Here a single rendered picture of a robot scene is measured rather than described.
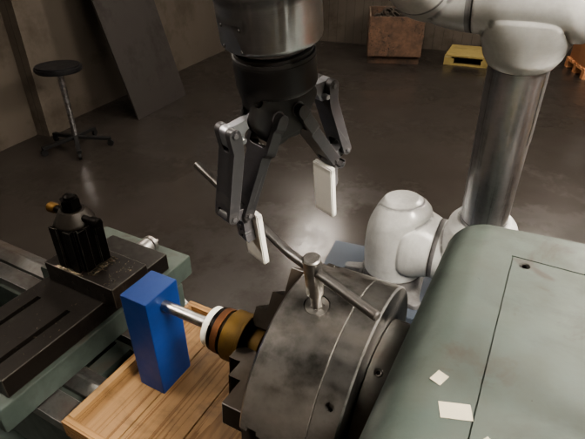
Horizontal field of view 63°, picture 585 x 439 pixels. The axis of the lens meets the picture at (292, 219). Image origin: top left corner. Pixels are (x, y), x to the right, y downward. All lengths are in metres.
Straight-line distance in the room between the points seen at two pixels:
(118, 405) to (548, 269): 0.77
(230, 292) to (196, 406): 1.63
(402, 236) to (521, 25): 0.55
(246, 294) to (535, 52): 1.97
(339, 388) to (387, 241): 0.66
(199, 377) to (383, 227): 0.55
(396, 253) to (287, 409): 0.68
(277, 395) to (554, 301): 0.36
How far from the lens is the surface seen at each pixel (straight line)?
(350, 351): 0.58
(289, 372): 0.59
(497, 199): 1.05
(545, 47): 0.86
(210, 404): 0.97
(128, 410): 0.99
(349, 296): 0.53
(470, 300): 0.63
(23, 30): 4.72
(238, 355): 0.74
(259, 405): 0.62
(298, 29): 0.40
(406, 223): 1.17
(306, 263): 0.55
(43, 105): 4.85
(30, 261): 1.49
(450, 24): 0.88
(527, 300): 0.66
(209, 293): 2.56
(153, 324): 0.87
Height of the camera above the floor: 1.65
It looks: 32 degrees down
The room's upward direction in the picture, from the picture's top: straight up
